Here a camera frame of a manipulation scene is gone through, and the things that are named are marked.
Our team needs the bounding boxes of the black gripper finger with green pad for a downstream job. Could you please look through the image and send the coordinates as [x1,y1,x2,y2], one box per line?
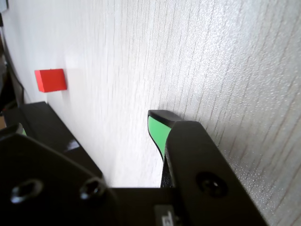
[147,109,269,226]
[0,123,123,226]

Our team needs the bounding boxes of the red rectangular block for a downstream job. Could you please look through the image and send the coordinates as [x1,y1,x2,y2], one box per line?
[34,68,68,93]

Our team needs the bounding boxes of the black cable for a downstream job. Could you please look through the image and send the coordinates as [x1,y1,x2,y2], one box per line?
[1,28,25,105]

